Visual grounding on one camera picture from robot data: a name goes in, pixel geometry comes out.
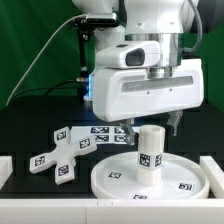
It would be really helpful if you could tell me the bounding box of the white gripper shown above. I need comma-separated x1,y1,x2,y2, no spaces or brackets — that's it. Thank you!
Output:
92,59,204,146

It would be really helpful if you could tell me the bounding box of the white round table top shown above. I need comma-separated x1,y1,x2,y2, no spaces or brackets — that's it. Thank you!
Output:
91,152,210,200

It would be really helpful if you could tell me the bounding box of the white cross-shaped table base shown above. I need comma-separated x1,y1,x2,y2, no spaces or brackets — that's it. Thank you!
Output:
29,127,97,185

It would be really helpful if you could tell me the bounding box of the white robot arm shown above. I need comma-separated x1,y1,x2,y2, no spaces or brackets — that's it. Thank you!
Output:
72,0,224,145

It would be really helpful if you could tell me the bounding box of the white fiducial marker sheet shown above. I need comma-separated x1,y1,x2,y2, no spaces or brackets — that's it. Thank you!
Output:
71,126,126,144

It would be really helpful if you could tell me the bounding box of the white right fence block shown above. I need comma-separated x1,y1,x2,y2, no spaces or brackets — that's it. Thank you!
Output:
200,156,224,199

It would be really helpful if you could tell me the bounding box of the white fence block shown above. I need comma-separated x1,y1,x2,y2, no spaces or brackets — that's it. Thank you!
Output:
200,156,224,199
0,156,13,190

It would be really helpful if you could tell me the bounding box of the white left fence block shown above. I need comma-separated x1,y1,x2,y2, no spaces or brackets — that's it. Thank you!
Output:
0,156,13,190

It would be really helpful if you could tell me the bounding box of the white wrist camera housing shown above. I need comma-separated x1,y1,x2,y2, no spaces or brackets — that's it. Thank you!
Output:
96,41,160,69

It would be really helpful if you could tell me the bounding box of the grey braided robot cable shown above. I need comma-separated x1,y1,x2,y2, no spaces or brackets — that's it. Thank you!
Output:
183,0,204,54

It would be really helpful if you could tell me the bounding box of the black cable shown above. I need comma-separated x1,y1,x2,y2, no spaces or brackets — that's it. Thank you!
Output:
11,79,81,101

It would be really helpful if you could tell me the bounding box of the black camera on stand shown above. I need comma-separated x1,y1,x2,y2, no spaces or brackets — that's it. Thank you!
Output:
67,13,119,83

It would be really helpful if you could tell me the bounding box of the grey camera cable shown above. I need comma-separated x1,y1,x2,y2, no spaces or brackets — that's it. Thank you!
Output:
5,14,88,108

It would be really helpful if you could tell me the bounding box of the white front fence rail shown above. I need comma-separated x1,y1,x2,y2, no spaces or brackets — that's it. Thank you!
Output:
0,199,224,224

